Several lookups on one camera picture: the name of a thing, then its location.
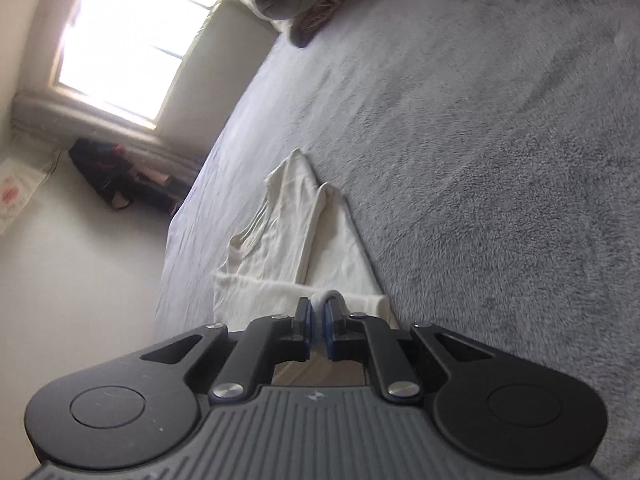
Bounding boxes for cream long sleeve sweatshirt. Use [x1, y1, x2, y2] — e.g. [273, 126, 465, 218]
[210, 147, 393, 388]

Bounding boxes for dark clothes on rack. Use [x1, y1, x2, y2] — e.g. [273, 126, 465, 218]
[68, 139, 191, 216]

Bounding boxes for grey bed sheet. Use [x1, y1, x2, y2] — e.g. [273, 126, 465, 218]
[154, 0, 639, 479]

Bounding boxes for sheer window curtain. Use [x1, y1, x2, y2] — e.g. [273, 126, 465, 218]
[11, 92, 203, 182]

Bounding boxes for bright window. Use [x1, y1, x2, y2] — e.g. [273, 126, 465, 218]
[54, 0, 220, 129]

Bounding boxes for covered wall air conditioner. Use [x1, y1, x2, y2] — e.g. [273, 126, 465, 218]
[0, 158, 47, 234]

